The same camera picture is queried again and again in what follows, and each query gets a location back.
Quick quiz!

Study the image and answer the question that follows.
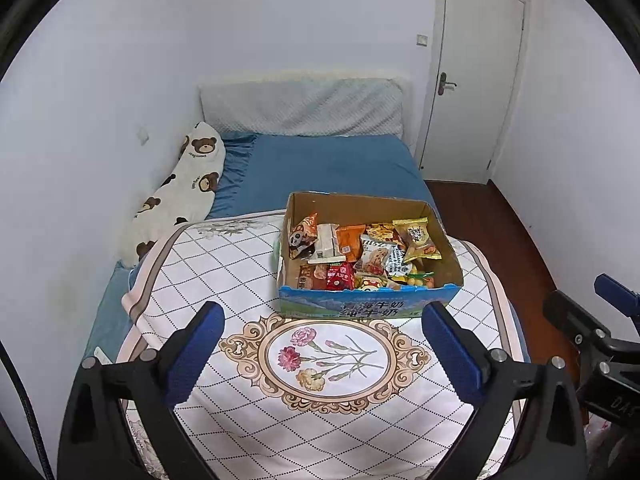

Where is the orange crispy corn snack bag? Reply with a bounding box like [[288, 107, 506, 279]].
[[300, 212, 318, 240]]

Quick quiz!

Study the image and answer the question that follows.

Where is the colourful candy packet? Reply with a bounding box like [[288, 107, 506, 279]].
[[397, 272, 435, 288]]

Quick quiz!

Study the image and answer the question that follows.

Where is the yellow bread packet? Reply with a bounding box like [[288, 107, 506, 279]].
[[393, 218, 442, 263]]

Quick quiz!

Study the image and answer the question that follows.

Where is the yellow Korean noodle packet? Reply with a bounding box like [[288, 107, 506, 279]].
[[366, 222, 406, 249]]

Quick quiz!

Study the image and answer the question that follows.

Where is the white cookie snack packet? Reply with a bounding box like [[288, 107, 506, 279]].
[[354, 234, 392, 276]]

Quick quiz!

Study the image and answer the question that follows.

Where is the red stick snack packet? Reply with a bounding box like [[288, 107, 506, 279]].
[[326, 261, 355, 292]]

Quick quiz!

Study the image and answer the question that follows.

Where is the orange snack packet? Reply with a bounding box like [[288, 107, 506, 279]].
[[336, 224, 366, 263]]

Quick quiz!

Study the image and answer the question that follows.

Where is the open cardboard box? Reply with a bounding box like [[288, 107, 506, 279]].
[[278, 191, 463, 318]]

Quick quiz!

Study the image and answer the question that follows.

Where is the clear white wafer packet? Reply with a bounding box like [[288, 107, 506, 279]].
[[308, 223, 346, 264]]

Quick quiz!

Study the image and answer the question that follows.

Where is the small brown red packet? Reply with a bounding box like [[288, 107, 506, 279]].
[[297, 263, 328, 290]]

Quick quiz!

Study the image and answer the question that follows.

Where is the white door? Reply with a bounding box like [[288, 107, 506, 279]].
[[416, 0, 530, 184]]

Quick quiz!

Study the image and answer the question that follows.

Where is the bear print pillow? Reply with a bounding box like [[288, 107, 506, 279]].
[[118, 122, 226, 268]]

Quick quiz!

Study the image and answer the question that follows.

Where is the yellow panda snack packet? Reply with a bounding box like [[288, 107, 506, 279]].
[[288, 224, 317, 259]]

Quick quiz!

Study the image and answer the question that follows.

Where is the grey padded headboard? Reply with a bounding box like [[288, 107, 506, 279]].
[[200, 77, 404, 138]]

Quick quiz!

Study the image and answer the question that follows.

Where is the blue bed sheet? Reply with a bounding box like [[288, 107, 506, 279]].
[[81, 131, 442, 361]]

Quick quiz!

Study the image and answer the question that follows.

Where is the black cable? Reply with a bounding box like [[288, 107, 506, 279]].
[[0, 341, 56, 480]]

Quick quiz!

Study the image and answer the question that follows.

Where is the metal door handle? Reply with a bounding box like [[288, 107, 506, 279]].
[[437, 72, 458, 96]]

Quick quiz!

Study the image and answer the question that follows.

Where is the white wall socket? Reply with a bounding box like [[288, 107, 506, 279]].
[[137, 127, 150, 145]]

